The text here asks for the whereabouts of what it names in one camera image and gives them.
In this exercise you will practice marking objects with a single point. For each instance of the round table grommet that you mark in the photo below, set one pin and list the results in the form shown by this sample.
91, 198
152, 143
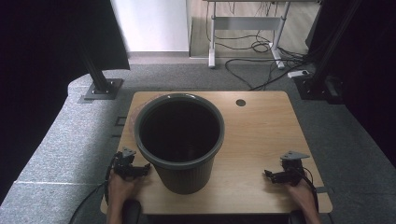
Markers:
240, 102

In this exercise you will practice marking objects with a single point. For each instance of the black plastic trash bin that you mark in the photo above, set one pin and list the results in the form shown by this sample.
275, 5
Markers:
186, 182

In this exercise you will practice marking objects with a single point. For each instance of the person's right hand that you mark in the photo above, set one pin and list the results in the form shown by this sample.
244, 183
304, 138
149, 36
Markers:
303, 197

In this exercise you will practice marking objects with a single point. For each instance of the metal stand with base plate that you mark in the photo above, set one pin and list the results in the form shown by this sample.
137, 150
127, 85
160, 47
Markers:
311, 88
104, 90

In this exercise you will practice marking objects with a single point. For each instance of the black curtain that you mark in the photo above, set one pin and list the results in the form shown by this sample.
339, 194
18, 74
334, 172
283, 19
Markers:
373, 77
46, 46

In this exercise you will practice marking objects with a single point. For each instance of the grey tape strip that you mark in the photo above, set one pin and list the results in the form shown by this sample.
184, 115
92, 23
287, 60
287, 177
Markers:
322, 189

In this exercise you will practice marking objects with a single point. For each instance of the white desk frame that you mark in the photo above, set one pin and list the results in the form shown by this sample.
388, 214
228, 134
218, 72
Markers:
246, 23

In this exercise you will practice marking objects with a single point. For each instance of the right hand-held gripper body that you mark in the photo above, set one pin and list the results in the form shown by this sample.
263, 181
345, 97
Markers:
294, 171

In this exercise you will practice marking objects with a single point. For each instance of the white power strip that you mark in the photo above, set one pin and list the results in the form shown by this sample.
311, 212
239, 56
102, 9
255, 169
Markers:
298, 74

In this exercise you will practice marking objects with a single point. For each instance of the black armrest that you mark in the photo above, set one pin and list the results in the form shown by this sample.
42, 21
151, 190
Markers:
132, 213
297, 217

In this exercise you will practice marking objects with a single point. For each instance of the person's left hand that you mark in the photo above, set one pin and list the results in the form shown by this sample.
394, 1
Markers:
123, 191

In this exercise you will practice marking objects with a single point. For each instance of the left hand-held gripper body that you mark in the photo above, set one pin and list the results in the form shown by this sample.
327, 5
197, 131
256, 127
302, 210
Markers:
124, 165

